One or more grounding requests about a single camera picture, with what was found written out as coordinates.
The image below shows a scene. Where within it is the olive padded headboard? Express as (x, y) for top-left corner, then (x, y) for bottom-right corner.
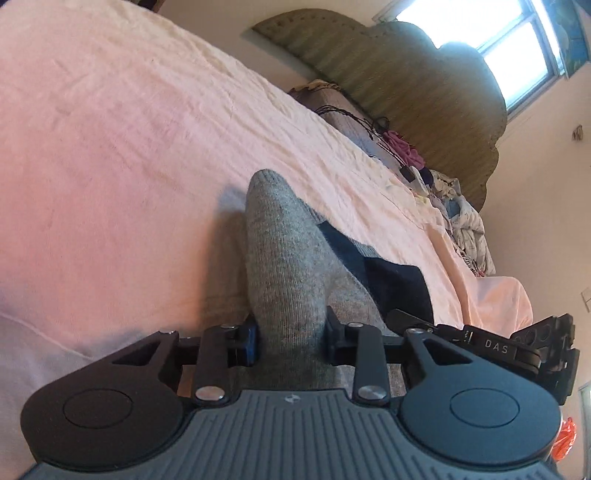
(251, 8), (509, 212)

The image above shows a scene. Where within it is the pink bed sheet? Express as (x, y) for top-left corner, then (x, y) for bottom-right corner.
(0, 0), (535, 480)

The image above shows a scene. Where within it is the floral quilt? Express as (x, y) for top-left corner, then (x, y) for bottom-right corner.
(414, 165), (498, 278)

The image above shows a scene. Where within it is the blue curtain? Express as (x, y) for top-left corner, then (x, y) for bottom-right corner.
(551, 0), (591, 80)

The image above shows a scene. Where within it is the window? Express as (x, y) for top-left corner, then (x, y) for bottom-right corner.
(373, 0), (567, 121)

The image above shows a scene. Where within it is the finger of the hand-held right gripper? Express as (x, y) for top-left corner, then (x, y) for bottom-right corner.
(387, 309), (467, 344)

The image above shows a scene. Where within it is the magenta cloth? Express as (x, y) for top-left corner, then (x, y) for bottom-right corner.
(382, 130), (426, 169)

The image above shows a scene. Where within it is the orange plastic bag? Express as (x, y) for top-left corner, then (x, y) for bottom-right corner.
(551, 416), (578, 463)

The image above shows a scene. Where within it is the navy and grey knitted sock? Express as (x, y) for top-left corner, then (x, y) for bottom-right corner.
(244, 168), (435, 394)

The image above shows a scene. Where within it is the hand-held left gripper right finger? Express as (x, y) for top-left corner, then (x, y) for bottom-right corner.
(325, 305), (482, 406)

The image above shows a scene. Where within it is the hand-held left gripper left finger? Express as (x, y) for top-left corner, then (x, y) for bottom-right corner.
(110, 318), (258, 403)

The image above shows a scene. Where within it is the black cable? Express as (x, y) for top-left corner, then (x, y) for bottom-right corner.
(318, 104), (391, 140)

